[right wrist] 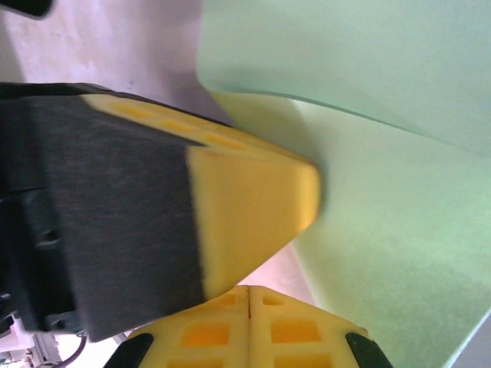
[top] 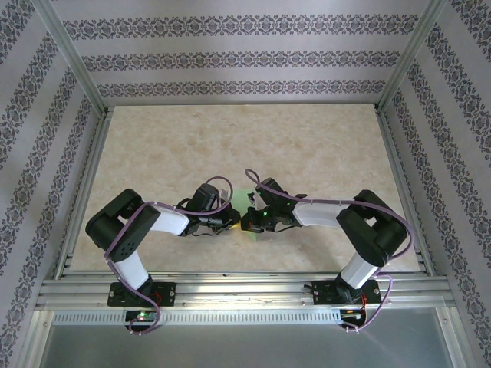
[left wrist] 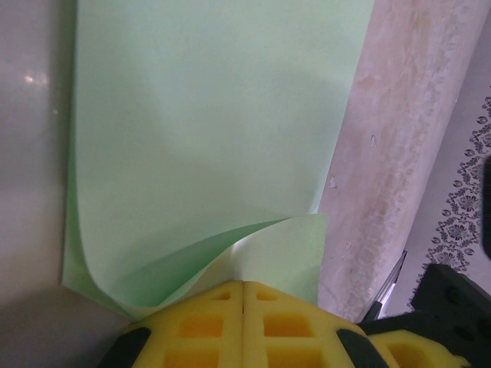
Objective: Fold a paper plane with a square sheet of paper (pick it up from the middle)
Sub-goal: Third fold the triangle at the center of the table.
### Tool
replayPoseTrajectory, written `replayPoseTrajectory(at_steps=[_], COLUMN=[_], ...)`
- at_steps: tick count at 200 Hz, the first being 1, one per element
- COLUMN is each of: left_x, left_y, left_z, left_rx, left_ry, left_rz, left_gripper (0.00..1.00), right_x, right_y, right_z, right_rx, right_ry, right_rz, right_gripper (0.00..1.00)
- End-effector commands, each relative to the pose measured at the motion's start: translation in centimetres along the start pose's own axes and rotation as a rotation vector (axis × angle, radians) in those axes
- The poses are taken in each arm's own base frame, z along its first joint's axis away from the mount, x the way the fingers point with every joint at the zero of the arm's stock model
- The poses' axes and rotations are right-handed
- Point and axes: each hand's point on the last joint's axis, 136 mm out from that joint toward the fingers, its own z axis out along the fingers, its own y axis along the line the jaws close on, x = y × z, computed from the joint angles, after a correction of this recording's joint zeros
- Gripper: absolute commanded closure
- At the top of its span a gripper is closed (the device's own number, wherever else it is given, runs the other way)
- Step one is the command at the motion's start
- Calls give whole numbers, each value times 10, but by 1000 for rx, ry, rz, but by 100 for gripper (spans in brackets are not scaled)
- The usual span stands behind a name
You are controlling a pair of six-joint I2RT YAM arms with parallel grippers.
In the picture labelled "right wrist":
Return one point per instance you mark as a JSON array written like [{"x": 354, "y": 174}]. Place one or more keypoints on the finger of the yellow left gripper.
[{"x": 153, "y": 199}]

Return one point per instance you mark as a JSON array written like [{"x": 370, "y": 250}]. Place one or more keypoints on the light green paper sheet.
[{"x": 383, "y": 211}]

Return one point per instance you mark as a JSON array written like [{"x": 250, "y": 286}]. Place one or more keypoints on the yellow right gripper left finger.
[{"x": 172, "y": 345}]

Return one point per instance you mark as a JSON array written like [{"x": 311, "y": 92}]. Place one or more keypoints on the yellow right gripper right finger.
[{"x": 307, "y": 337}]

